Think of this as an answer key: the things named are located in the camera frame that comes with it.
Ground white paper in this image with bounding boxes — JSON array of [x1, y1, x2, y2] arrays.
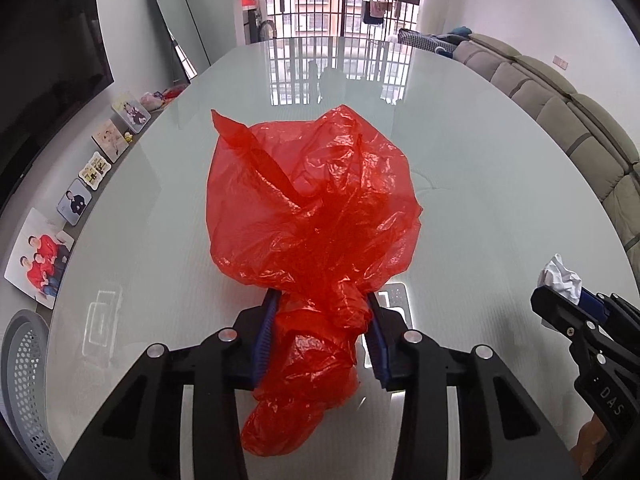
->
[[537, 254, 582, 306]]

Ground red plastic bag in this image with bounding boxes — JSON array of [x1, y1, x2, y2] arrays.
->
[[205, 105, 422, 456]]

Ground grey perforated trash basket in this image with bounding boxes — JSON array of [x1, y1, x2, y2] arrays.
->
[[1, 310, 64, 479]]

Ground right hand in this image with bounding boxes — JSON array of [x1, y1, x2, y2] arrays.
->
[[570, 414, 617, 479]]

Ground grey sofa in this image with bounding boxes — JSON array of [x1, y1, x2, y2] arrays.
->
[[452, 35, 639, 257]]

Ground large family photo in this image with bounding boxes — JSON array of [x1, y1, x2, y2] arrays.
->
[[4, 208, 75, 310]]

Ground pink plush toy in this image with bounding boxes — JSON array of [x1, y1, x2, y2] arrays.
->
[[139, 92, 165, 113]]

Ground red packet on console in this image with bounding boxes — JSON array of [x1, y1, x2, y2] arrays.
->
[[163, 84, 189, 101]]

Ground standing mirror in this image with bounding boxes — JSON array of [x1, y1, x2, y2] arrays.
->
[[155, 0, 210, 82]]

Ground man portrait photo frame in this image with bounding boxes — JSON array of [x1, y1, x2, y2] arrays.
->
[[56, 178, 92, 226]]

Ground collage photo frame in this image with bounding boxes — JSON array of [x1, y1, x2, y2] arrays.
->
[[78, 152, 112, 191]]

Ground baby photo frame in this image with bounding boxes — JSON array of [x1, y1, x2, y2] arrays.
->
[[91, 119, 129, 162]]

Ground child photo frame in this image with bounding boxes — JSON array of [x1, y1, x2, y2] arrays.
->
[[112, 92, 151, 134]]

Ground black wall television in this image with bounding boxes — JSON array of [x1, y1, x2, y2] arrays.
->
[[1, 0, 114, 204]]

